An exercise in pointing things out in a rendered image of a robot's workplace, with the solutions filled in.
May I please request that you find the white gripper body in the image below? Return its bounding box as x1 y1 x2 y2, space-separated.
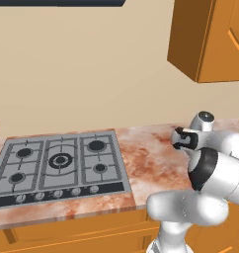
171 126 201 151

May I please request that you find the orange base cupboard door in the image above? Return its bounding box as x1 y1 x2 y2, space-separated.
0 226 162 253
185 202 239 253

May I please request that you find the grey gas hob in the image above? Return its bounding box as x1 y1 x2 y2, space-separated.
0 128 133 210

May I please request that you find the orange drawer front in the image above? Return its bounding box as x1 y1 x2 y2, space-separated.
2 211 161 252

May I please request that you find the dark range hood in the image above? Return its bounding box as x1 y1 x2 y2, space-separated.
0 0 127 8

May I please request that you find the orange wall cupboard door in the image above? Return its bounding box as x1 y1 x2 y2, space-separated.
197 0 239 84

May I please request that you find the orange wall cupboard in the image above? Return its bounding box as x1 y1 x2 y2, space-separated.
166 0 239 84

